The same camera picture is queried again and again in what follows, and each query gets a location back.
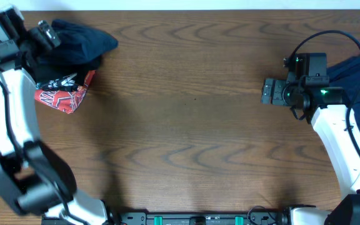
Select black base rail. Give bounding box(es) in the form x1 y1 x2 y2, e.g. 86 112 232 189
120 210 291 225

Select dark blue denim shorts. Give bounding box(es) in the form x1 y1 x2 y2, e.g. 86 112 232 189
39 19 118 66

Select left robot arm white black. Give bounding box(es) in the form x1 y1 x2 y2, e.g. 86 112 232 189
0 12 111 224

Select folded black garment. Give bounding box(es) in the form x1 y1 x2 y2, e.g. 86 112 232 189
34 56 102 92

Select red black printed garment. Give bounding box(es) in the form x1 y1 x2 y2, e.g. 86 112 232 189
34 71 96 114

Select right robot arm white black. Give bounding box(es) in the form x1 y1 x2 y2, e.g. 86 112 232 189
261 79 360 224

